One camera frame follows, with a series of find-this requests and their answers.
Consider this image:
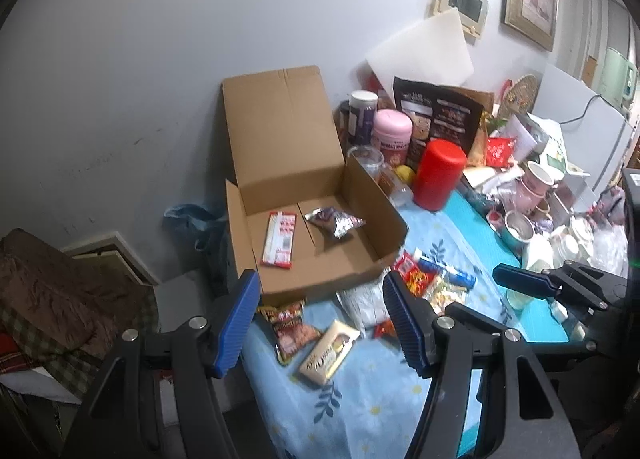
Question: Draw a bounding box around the blue floral tablecloth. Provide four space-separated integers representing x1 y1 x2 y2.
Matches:
240 199 506 459

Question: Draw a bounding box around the blue plastic bag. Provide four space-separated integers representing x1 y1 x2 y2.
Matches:
164 203 228 252

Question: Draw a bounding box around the red snack bag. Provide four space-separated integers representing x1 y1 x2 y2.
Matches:
374 250 441 341

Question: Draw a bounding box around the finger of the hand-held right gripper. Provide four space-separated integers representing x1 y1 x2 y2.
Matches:
492 260 628 312
547 309 623 372

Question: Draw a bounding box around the red and white snack packet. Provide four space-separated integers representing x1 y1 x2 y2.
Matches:
260 210 297 270

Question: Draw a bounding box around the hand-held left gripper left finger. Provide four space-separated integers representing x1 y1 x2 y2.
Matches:
60 269 262 459

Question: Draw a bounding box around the orange snack bag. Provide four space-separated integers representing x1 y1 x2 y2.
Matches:
467 124 490 167

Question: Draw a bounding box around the teal patterned packet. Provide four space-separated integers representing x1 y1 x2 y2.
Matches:
464 188 501 211

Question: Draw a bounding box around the white-lidded purple jar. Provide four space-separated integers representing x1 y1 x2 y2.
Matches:
347 90 379 147

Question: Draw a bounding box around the wall intercom panel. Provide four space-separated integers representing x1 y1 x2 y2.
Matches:
426 0 490 42

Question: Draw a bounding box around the pink mug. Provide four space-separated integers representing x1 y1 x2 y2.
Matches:
515 162 558 212

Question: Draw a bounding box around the cream snack packet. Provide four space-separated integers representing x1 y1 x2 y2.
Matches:
298 319 361 386

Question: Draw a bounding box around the clear plastic bag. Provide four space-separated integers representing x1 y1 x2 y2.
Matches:
590 224 631 275

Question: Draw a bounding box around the clear plastic jar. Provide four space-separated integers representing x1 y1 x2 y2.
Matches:
346 145 386 180

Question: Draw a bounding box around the clear bottle with orange contents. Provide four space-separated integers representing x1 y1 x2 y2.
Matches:
380 164 415 207

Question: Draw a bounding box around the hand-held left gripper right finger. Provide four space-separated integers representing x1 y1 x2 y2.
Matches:
382 270 583 459

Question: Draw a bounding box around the white refrigerator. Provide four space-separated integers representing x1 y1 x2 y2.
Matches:
532 63 638 195

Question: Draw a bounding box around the white wooden frame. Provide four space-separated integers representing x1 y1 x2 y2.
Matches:
62 231 161 287

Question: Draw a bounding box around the pink lidded jar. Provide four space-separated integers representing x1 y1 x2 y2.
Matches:
371 109 415 167

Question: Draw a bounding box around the black snack bag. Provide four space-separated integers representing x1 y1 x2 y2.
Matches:
392 76 485 170

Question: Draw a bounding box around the yellow snack bag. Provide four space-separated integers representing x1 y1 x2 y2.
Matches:
425 274 468 315

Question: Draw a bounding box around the silver snack packet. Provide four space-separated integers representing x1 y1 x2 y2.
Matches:
304 206 367 240

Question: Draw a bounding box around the brown blanket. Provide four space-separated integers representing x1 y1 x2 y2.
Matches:
0 228 156 355

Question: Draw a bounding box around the red gift packet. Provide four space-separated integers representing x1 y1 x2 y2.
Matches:
487 136 518 167

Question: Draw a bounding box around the pale green appliance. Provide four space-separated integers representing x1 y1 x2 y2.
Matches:
602 46 638 110

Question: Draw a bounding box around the white foam board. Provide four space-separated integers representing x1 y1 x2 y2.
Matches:
364 6 476 90

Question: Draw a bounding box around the brown cardboard box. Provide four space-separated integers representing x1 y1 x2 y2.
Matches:
221 65 410 307

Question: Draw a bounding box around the black cable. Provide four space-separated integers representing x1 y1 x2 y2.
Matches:
560 94 628 125

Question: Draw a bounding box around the dark red snack packet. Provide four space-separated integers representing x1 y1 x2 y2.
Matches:
257 300 323 366

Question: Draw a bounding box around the red plastic canister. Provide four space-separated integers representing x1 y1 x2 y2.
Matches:
412 139 468 212

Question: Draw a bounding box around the woven basket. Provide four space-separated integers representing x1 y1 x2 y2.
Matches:
502 74 541 115

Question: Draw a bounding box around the blue tube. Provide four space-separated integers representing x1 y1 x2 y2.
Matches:
417 256 477 288

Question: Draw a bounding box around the teal table cover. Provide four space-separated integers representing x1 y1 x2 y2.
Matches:
400 186 571 345

